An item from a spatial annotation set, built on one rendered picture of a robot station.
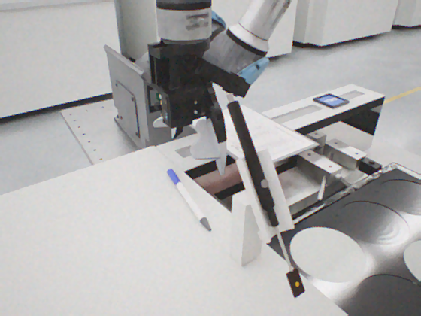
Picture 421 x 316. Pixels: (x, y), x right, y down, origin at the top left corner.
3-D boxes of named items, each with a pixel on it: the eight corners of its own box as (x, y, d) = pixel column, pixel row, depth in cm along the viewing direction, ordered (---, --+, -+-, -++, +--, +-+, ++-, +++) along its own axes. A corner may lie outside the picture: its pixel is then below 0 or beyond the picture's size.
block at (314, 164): (339, 179, 66) (343, 166, 65) (328, 185, 65) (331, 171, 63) (307, 160, 72) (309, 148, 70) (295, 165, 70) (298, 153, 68)
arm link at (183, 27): (192, 0, 52) (225, 7, 46) (192, 32, 54) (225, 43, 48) (146, 5, 48) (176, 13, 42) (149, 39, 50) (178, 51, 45)
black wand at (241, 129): (219, 97, 32) (226, 93, 31) (231, 94, 33) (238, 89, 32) (290, 297, 33) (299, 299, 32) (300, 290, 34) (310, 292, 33)
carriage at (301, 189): (363, 177, 72) (367, 165, 70) (222, 253, 54) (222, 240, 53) (332, 159, 78) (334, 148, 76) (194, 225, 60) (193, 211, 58)
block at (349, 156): (364, 165, 70) (368, 153, 68) (354, 171, 68) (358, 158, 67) (332, 149, 76) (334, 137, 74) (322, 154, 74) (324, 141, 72)
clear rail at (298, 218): (398, 168, 68) (400, 162, 67) (251, 253, 49) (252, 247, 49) (392, 165, 69) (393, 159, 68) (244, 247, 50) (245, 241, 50)
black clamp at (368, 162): (380, 174, 67) (383, 162, 66) (373, 178, 66) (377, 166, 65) (364, 166, 69) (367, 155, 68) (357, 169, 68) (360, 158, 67)
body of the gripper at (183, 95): (148, 116, 56) (140, 38, 50) (193, 103, 60) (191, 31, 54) (172, 134, 51) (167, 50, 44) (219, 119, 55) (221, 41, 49)
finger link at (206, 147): (196, 185, 53) (176, 128, 53) (227, 172, 56) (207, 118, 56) (206, 183, 51) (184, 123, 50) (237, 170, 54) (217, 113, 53)
